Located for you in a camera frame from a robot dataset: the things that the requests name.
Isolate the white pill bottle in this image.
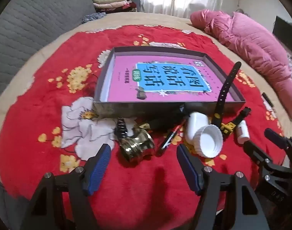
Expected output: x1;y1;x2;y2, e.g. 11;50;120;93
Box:
236;121;250;143

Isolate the pink folded garment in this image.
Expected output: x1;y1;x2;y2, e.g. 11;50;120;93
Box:
94;1;131;11

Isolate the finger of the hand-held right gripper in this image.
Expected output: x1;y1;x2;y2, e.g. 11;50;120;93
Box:
264;128;292;170
244;141;292;173

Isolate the beige bed sheet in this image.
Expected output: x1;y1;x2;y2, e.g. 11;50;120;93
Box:
0;12;292;230

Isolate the pink book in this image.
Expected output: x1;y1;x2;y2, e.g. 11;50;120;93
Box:
107;52;235;102

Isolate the black red pen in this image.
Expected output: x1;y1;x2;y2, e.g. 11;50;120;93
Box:
156;121;186;156

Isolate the black screen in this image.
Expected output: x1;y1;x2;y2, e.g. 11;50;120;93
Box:
272;16;292;44

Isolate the blue patterned cloth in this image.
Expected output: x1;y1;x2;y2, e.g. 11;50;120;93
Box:
82;12;107;24

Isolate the grey shallow cardboard box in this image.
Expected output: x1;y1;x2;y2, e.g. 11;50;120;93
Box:
93;46;246;118

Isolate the pink quilt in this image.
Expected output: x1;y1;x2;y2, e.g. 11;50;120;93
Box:
189;9;292;119

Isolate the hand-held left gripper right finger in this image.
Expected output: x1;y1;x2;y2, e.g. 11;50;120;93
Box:
177;144;268;230

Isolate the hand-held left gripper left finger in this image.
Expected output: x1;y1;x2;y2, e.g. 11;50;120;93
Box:
24;144;111;230

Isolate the red floral blanket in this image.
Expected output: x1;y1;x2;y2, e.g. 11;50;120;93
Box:
0;24;284;230

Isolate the black yellow wrist watch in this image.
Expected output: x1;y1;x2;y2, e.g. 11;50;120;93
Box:
213;62;252;137

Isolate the dark clothes pile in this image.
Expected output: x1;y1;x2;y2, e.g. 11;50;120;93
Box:
116;0;141;12

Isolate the grey quilted cover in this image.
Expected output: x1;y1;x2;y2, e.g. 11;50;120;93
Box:
0;0;97;108

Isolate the white plastic pipe fitting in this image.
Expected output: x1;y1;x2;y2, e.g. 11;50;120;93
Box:
184;111;224;159

